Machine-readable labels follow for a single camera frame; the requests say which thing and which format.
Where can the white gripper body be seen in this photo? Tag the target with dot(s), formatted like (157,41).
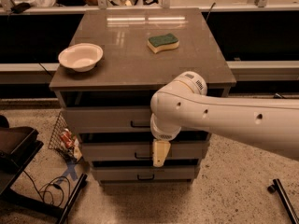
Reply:
(164,134)

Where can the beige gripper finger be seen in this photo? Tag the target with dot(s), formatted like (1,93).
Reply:
(160,149)

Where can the grey top drawer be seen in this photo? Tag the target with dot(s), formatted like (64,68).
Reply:
(128,119)

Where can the grey drawer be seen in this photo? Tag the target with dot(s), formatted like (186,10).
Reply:
(117,174)
(137,151)
(128,119)

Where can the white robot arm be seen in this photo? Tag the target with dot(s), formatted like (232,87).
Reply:
(268,124)

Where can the grey bottom drawer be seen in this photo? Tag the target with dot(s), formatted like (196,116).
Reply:
(117,174)

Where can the grey middle drawer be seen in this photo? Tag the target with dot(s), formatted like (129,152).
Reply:
(137,151)

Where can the grey drawer cabinet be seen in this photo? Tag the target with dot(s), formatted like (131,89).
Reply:
(129,72)

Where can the green yellow sponge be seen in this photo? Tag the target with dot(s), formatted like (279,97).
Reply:
(162,42)

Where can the red soda can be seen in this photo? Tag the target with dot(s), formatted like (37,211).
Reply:
(66,138)

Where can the white bowl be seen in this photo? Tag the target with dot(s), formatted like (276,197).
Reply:
(81,57)

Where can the black metal leg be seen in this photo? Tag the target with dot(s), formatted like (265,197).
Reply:
(276,186)

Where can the black small object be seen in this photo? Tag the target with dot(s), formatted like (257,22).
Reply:
(20,8)

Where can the wire mesh basket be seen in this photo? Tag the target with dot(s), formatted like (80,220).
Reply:
(55,143)

